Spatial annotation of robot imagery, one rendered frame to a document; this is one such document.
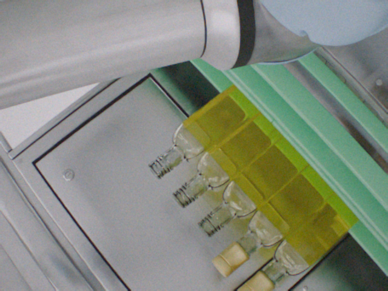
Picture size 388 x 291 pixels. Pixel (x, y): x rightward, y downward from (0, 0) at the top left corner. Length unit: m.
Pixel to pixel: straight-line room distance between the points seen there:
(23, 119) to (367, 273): 0.70
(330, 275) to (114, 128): 0.47
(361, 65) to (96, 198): 0.50
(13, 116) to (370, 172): 0.66
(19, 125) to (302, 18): 0.75
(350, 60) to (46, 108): 0.57
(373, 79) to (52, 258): 0.60
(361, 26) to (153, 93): 0.71
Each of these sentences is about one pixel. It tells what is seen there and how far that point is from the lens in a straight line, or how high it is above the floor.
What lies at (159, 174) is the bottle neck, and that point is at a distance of 0.79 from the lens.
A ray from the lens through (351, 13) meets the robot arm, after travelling 0.31.
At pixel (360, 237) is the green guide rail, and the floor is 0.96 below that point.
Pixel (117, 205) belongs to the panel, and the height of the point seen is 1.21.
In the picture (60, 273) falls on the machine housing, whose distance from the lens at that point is 0.92.
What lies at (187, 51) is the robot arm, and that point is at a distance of 0.41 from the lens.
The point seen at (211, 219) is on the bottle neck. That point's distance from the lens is 0.76.
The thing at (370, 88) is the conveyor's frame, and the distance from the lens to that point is 0.71.
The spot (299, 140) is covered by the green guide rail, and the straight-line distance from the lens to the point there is 0.76.
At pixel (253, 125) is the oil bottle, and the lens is 0.80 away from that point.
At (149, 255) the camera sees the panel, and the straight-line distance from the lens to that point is 0.90.
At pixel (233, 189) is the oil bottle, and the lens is 0.76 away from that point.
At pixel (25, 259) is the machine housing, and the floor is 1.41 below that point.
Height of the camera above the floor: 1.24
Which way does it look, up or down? 12 degrees down
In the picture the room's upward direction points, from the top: 128 degrees counter-clockwise
